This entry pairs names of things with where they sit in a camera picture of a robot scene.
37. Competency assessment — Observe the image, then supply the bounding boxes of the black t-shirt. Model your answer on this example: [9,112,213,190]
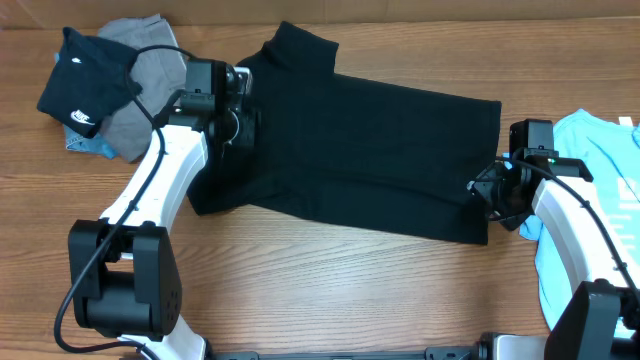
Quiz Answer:
[188,22,501,245]

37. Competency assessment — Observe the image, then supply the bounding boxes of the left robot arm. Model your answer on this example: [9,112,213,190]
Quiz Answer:
[60,59,259,359]

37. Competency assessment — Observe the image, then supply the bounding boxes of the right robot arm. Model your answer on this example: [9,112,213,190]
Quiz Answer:
[467,119,639,359]

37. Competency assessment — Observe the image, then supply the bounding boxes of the folded grey trousers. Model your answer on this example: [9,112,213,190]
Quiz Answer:
[98,14,186,162]

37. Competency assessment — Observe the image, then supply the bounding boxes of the light blue t-shirt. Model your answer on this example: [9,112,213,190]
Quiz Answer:
[502,108,640,339]

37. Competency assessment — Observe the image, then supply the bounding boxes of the folded black Nike garment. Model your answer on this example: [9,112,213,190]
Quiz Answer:
[37,27,141,138]

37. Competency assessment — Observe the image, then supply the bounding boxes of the folded blue denim garment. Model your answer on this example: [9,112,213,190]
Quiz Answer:
[63,125,118,159]

